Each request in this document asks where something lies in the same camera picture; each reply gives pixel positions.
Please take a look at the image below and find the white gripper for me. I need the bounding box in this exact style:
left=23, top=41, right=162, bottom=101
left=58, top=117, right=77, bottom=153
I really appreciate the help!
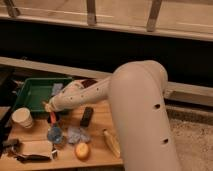
left=42, top=95, right=66, bottom=114

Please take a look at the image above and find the orange red pepper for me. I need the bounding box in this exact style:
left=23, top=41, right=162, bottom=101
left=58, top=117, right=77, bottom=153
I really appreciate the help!
left=50, top=112, right=57, bottom=125

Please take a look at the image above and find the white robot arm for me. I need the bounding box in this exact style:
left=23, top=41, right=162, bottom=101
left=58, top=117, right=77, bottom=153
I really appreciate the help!
left=49, top=60, right=181, bottom=171

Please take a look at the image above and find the small metal cup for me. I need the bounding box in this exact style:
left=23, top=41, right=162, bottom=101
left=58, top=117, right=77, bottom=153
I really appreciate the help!
left=46, top=113, right=60, bottom=125

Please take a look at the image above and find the blue glass cup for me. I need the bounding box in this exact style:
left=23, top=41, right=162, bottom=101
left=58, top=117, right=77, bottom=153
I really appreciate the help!
left=47, top=126, right=63, bottom=144

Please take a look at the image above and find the white paper cup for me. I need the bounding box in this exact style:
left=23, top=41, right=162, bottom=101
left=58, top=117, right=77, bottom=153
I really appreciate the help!
left=12, top=107, right=34, bottom=128

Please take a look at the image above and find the grey sponge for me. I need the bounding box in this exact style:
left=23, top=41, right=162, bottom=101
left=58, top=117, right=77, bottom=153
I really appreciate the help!
left=51, top=83, right=63, bottom=96

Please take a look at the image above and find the green plastic tray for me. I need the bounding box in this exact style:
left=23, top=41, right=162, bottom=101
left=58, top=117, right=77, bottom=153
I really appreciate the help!
left=12, top=78, right=72, bottom=115

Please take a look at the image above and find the blue crumpled cloth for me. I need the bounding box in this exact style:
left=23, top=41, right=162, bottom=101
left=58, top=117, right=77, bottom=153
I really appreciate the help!
left=67, top=126, right=91, bottom=144

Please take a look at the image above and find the black rectangular block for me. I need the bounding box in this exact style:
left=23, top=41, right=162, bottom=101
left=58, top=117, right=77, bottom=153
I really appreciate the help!
left=80, top=107, right=94, bottom=127

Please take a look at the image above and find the dark red bowl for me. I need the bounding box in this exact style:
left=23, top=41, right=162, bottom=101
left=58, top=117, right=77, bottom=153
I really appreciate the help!
left=81, top=79, right=96, bottom=88

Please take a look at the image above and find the wooden cutting board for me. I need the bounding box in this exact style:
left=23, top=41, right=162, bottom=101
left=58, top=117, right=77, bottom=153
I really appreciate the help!
left=20, top=140, right=52, bottom=156

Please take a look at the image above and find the yellow round fruit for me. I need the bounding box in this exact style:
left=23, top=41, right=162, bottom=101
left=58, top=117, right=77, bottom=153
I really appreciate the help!
left=75, top=142, right=90, bottom=160

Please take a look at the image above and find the black handled brush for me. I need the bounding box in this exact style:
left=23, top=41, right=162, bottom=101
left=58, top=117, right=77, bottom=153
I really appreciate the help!
left=16, top=154, right=51, bottom=163

